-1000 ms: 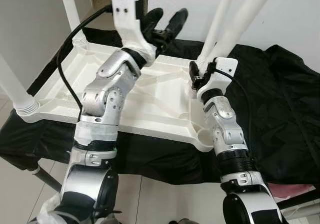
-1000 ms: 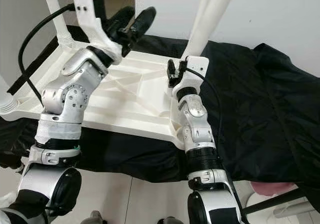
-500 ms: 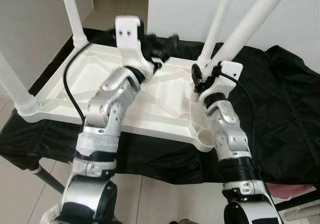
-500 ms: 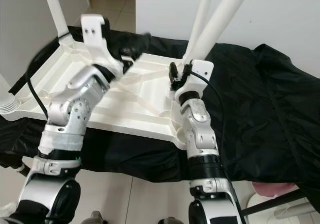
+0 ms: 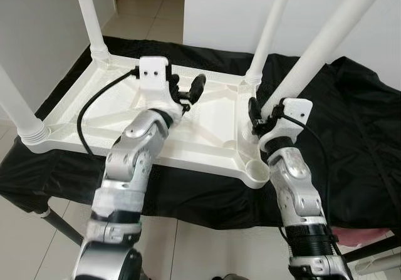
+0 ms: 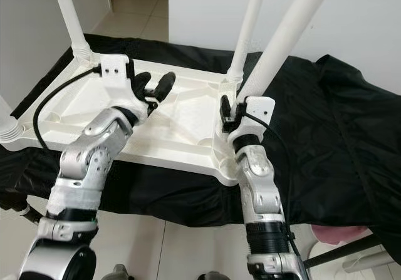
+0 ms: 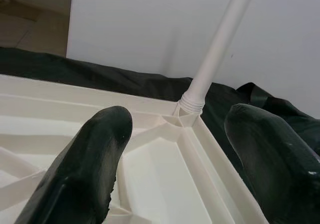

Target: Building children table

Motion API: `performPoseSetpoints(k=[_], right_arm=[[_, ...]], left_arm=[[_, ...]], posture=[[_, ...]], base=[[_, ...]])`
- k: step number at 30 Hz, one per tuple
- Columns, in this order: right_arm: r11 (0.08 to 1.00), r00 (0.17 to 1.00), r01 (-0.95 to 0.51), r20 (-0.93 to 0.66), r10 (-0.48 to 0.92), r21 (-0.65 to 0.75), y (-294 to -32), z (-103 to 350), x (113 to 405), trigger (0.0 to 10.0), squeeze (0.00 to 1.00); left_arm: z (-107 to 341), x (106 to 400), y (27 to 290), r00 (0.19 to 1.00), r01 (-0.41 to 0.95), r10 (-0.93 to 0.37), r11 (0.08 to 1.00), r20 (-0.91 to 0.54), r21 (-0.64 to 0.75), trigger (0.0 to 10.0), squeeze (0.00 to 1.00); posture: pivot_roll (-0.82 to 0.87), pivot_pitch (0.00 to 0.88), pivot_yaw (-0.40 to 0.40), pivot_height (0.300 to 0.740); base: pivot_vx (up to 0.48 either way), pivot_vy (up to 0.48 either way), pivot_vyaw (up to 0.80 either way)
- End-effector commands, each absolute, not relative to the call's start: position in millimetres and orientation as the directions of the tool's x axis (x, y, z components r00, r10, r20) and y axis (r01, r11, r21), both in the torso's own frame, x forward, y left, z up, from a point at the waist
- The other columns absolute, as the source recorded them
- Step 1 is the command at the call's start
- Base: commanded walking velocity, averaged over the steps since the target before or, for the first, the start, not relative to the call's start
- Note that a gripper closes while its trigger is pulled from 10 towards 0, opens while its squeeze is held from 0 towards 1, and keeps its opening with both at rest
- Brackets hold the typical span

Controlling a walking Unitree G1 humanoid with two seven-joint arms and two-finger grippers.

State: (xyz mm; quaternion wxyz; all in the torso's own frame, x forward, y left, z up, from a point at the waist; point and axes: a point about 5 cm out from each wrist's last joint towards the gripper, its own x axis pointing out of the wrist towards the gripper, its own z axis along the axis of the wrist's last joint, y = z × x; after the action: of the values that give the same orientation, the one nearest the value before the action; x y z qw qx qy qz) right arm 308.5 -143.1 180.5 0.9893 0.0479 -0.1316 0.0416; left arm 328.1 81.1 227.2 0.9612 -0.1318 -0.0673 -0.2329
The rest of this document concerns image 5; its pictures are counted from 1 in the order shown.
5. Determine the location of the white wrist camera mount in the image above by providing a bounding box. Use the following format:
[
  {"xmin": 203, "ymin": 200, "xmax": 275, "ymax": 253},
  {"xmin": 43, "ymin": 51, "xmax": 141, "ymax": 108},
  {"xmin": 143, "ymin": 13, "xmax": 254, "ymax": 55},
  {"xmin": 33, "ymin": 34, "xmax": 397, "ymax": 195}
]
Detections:
[
  {"xmin": 259, "ymin": 98, "xmax": 313, "ymax": 151},
  {"xmin": 137, "ymin": 56, "xmax": 174, "ymax": 109}
]

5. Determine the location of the black metal table frame leg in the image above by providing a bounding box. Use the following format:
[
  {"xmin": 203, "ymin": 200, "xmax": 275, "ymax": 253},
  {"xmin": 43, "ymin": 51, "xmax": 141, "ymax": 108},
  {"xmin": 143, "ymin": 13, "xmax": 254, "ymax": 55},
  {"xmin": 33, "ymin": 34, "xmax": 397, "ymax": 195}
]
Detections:
[
  {"xmin": 345, "ymin": 233, "xmax": 401, "ymax": 266},
  {"xmin": 38, "ymin": 207, "xmax": 86, "ymax": 247}
]

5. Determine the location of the pink plastic stool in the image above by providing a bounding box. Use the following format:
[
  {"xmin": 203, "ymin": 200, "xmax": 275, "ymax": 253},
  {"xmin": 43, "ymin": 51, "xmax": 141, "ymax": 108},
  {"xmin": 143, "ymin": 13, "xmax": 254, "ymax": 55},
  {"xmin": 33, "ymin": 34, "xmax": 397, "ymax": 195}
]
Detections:
[{"xmin": 329, "ymin": 226, "xmax": 384, "ymax": 250}]

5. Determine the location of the white plastic table top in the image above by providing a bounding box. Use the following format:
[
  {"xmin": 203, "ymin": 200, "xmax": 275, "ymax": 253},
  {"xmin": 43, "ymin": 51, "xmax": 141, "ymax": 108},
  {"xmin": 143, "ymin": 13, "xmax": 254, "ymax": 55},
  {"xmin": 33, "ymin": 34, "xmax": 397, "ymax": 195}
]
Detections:
[{"xmin": 22, "ymin": 51, "xmax": 272, "ymax": 189}]

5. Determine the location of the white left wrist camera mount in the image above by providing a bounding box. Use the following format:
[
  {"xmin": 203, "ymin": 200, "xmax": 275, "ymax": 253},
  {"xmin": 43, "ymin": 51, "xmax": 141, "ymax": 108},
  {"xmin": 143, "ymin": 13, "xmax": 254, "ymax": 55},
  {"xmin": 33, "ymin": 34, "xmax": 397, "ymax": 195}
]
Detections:
[{"xmin": 137, "ymin": 56, "xmax": 174, "ymax": 109}]

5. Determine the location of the black cloth table cover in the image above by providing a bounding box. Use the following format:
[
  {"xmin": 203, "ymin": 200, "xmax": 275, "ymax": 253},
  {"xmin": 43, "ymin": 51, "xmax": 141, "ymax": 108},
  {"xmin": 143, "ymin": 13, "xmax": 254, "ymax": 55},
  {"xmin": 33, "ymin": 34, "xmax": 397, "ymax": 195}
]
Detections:
[{"xmin": 0, "ymin": 36, "xmax": 401, "ymax": 232}]

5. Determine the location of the white plastic table leg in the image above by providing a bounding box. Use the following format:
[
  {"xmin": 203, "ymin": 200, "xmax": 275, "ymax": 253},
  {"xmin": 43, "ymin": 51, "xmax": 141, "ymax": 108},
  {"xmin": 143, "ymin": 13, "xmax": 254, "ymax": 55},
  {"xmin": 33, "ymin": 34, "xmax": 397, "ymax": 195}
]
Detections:
[
  {"xmin": 71, "ymin": 0, "xmax": 115, "ymax": 62},
  {"xmin": 259, "ymin": 0, "xmax": 393, "ymax": 122},
  {"xmin": 244, "ymin": 0, "xmax": 296, "ymax": 87},
  {"xmin": 0, "ymin": 63, "xmax": 49, "ymax": 148}
]

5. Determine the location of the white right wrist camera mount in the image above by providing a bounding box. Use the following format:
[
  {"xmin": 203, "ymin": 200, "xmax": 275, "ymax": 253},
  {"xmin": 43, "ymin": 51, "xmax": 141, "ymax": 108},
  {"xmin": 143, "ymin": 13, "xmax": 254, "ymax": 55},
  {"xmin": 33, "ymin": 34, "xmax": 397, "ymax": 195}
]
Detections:
[{"xmin": 259, "ymin": 98, "xmax": 313, "ymax": 151}]

